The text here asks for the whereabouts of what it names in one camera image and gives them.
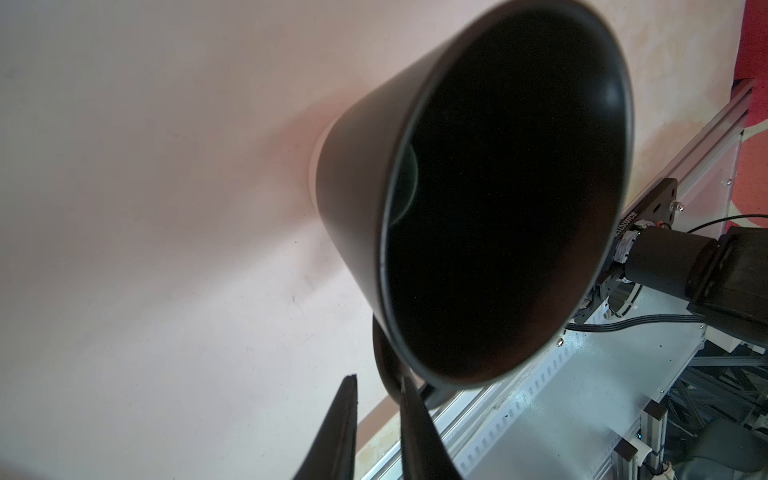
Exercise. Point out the aluminium front rail frame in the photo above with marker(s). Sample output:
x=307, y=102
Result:
x=562, y=415

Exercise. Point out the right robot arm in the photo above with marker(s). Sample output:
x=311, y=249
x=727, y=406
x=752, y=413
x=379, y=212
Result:
x=724, y=281

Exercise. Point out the black mug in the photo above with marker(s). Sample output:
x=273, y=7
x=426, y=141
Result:
x=474, y=196

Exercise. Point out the clear plastic tray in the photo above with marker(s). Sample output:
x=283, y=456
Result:
x=171, y=305

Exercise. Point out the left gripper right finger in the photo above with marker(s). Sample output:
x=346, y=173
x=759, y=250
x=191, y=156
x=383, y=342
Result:
x=424, y=455

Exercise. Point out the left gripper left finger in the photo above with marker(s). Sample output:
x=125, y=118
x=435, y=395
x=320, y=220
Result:
x=332, y=454

